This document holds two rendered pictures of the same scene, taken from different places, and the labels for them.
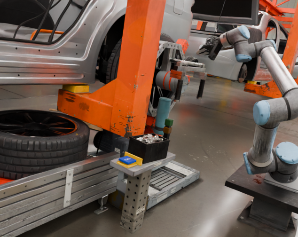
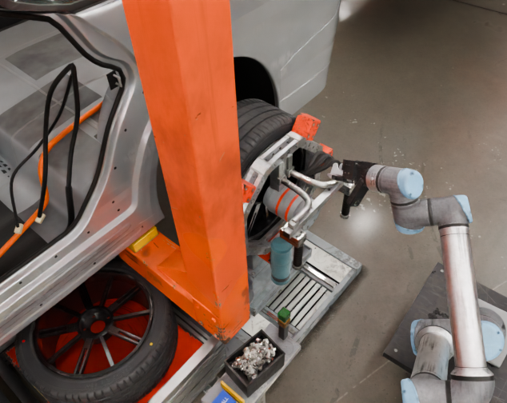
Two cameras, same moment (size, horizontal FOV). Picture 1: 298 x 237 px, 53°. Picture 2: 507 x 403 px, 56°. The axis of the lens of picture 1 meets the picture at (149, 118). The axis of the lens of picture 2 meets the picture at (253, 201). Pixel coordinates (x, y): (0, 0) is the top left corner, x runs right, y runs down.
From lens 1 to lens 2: 1.55 m
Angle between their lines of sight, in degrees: 35
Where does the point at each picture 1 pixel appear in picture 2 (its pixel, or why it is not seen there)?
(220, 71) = not seen: outside the picture
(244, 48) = (408, 218)
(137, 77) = (217, 297)
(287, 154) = not seen: hidden behind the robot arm
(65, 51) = (98, 223)
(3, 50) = (3, 298)
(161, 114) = (277, 267)
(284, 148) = not seen: hidden behind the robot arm
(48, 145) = (114, 390)
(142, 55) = (217, 276)
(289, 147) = (485, 337)
